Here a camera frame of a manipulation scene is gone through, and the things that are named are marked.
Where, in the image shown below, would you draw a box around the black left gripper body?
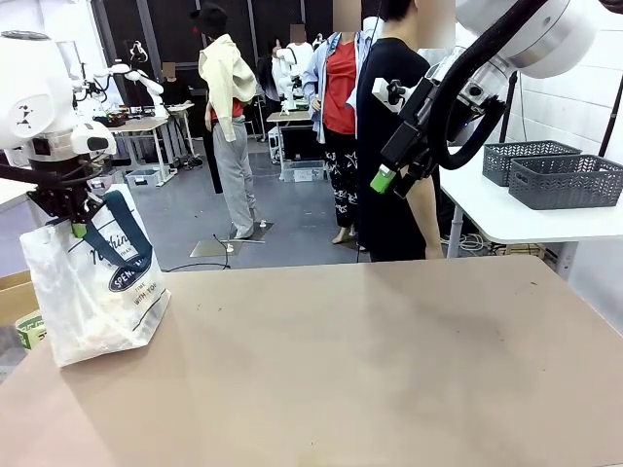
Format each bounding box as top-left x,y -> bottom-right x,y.
28,184 -> 101,223

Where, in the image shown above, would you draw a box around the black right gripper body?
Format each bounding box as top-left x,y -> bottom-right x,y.
381,82 -> 435,171

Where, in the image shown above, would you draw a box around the translucent shopping bag navy handles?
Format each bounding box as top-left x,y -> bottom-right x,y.
18,190 -> 172,369

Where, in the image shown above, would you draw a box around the person's bare forearm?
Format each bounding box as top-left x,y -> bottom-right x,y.
407,177 -> 445,261

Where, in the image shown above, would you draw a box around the person in black clothes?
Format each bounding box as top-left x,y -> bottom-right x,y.
356,0 -> 445,263

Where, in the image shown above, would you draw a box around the clear plastic storage box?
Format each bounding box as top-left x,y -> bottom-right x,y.
281,159 -> 326,184

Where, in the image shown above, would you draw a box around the mannequin blue shirt red top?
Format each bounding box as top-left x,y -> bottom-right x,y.
302,0 -> 372,246

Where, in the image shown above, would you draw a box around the white plastic bin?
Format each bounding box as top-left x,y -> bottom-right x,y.
125,167 -> 163,189

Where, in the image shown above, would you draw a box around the black equipment case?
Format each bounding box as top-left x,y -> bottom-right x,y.
280,125 -> 328,162

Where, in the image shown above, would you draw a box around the brown cardboard box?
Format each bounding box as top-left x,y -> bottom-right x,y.
0,270 -> 41,327

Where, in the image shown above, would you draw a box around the small grey plastic basket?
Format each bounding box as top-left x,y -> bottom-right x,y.
482,140 -> 583,189

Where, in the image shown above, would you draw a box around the green printed white sack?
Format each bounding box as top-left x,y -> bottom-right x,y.
15,314 -> 46,351

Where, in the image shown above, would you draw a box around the grey background desk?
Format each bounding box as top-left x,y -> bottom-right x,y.
94,114 -> 197,189

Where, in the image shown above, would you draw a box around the background person white shirt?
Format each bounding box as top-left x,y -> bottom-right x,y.
269,22 -> 315,114

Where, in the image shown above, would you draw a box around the white side table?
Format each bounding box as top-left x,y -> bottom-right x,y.
437,145 -> 623,262

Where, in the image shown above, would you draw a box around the background person dark clothes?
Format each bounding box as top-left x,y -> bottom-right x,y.
160,61 -> 194,106

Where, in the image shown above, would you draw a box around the large grey plastic basket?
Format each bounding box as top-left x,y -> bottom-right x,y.
508,154 -> 623,211

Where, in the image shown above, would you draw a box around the mannequin beige jacket grey pants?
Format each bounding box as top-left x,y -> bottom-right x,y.
190,2 -> 259,239

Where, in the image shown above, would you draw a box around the black light stand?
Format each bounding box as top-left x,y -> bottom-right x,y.
597,87 -> 623,158

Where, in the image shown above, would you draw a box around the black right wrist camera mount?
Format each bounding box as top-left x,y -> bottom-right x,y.
395,162 -> 427,199

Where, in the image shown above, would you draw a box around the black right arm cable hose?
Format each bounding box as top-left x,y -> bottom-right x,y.
427,0 -> 541,171

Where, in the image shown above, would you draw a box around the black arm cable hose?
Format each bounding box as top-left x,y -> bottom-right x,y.
427,0 -> 541,171
0,160 -> 104,189

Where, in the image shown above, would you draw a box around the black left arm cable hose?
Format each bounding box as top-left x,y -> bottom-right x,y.
0,160 -> 104,189

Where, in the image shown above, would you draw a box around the white cable bundle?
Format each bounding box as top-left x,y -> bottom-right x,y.
440,232 -> 489,255

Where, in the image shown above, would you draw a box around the metal mannequin base plate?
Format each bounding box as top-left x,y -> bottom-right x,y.
189,236 -> 244,258

